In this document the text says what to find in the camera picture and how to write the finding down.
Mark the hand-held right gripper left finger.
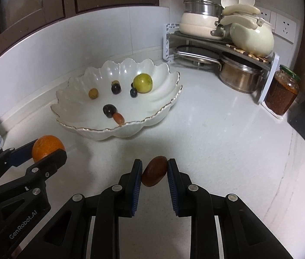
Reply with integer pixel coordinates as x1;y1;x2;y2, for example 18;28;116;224
34;159;143;259

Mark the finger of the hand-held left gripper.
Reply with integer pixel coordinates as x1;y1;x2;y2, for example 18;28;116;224
0;149;68;203
5;139;38;168

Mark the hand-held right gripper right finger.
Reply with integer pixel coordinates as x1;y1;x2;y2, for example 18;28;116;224
168;158;295;259

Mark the orange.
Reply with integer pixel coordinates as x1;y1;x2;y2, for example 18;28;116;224
32;135;66;163

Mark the white scalloped bowl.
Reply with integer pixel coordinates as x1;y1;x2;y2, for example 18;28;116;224
50;57;183;141

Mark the yellow-green apple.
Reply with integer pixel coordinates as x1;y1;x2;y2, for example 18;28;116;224
133;73;153;93

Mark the stainless steel pot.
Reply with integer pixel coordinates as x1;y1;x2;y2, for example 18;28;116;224
219;52;264;94

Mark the flat steel lid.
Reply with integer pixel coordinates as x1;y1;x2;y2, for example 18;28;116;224
173;44;222;66

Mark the white corner rack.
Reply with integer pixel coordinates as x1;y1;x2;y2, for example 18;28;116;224
163;23;280;106

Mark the jar of red sauce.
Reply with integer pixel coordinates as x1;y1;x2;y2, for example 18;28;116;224
265;65;301;115

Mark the wooden trivet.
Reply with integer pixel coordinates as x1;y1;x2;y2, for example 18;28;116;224
225;43;270;62

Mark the cream pan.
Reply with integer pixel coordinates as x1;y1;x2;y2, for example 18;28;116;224
179;12;227;39

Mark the steel pot with glass lid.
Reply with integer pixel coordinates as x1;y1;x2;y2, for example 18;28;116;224
183;0;223;17

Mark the cream lid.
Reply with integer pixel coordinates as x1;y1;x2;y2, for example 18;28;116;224
221;4;261;17

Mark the dark wooden window frame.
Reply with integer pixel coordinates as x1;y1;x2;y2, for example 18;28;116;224
0;0;160;62

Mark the white wall socket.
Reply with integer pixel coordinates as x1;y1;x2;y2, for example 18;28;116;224
258;7;272;21
274;12;297;44

